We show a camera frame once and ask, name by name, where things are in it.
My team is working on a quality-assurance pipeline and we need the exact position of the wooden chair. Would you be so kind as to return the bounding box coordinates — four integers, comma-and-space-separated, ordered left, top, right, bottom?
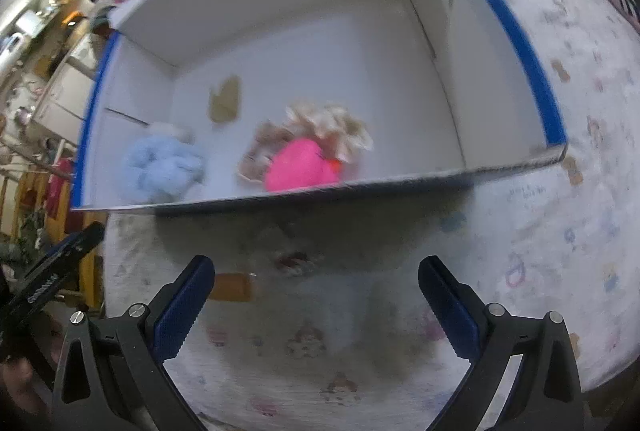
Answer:
10, 171, 56, 242

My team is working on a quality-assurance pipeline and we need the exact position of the white cardboard box blue tape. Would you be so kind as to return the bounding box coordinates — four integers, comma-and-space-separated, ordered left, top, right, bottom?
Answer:
70, 0, 569, 217

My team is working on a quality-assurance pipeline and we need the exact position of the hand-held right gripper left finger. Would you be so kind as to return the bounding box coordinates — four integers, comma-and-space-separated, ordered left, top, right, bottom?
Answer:
51, 255, 216, 431

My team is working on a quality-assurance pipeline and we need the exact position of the tan felt piece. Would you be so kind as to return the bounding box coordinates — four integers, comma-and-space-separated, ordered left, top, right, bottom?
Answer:
207, 76, 242, 124

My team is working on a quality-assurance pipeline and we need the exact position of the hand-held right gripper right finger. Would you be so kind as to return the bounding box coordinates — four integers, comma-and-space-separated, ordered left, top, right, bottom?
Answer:
418, 256, 591, 431

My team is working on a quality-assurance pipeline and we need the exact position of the printed bed sheet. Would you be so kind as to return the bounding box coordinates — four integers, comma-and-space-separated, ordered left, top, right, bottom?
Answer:
100, 0, 640, 431

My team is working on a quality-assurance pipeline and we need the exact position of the white kitchen base cabinet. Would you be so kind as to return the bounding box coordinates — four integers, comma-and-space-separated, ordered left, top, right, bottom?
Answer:
30, 33, 101, 146

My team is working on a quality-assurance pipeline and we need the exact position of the pink plush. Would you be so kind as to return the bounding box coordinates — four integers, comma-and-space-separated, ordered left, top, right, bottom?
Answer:
264, 138, 343, 192

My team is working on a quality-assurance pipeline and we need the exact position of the pink garment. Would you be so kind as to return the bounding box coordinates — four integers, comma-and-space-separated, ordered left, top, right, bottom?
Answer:
45, 158, 76, 219

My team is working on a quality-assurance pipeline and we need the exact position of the beige plush toy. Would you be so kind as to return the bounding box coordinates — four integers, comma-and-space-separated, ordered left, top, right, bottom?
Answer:
285, 103, 375, 162

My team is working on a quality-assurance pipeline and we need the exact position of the light blue plush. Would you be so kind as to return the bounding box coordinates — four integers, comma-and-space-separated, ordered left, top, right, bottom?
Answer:
120, 133, 208, 206

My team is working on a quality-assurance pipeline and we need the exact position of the small brown cloth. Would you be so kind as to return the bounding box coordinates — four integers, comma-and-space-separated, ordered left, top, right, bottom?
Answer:
207, 273, 253, 303

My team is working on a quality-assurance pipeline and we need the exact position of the dark red small object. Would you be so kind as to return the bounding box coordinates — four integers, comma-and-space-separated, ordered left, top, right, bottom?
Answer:
272, 251, 321, 277

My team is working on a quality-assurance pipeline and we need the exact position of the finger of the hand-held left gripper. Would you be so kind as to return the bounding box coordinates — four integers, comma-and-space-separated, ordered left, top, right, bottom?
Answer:
30, 221, 107, 274

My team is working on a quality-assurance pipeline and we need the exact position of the person's left hand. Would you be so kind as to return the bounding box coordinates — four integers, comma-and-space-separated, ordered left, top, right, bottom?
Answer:
0, 356, 51, 417

